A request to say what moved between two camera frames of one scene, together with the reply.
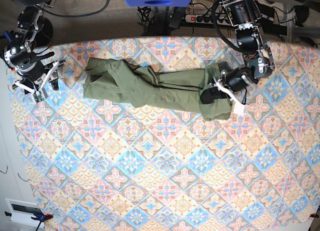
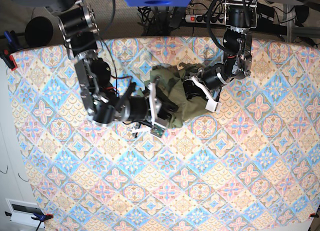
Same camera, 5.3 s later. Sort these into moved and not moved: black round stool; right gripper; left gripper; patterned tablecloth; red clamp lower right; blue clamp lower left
Moved: right gripper; left gripper
Not moved: patterned tablecloth; blue clamp lower left; black round stool; red clamp lower right
